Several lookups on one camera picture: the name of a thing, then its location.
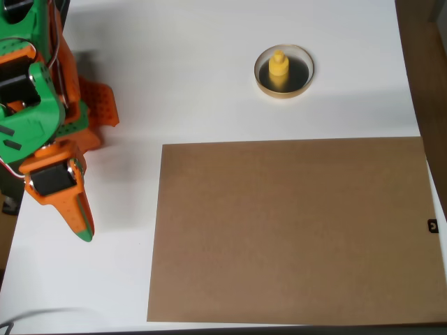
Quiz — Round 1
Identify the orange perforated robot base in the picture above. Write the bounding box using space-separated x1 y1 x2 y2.
77 77 120 153

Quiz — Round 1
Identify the small yellow plastic piece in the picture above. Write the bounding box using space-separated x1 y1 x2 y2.
268 50 291 80

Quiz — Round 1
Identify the brown rectangular board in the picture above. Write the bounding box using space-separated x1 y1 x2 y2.
146 137 447 327

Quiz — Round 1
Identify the thin grey cable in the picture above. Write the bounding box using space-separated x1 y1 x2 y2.
0 306 88 335

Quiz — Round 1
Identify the red white black servo cable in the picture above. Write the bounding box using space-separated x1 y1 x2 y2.
47 0 69 105

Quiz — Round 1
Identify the round gold-rimmed black dish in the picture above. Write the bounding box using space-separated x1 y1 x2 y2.
254 43 314 100

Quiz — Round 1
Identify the grey metal post black foot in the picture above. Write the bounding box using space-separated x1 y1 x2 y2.
1 195 20 214

